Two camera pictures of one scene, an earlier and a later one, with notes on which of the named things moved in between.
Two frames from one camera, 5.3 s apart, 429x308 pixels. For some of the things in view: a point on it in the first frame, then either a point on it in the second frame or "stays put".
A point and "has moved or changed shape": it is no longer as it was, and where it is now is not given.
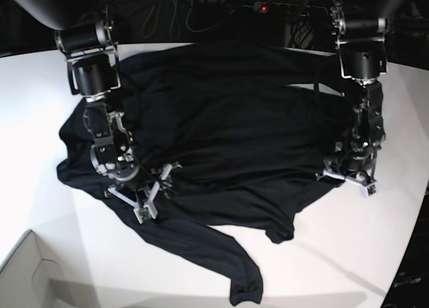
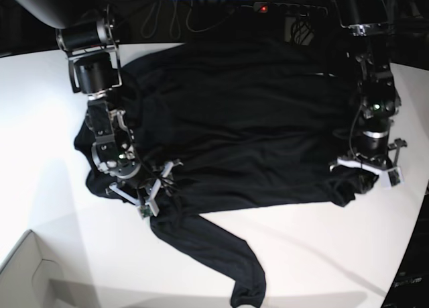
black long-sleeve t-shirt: [255, 128] has moved or changed shape
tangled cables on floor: [151, 19] stays put
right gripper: [358, 169] → [383, 166]
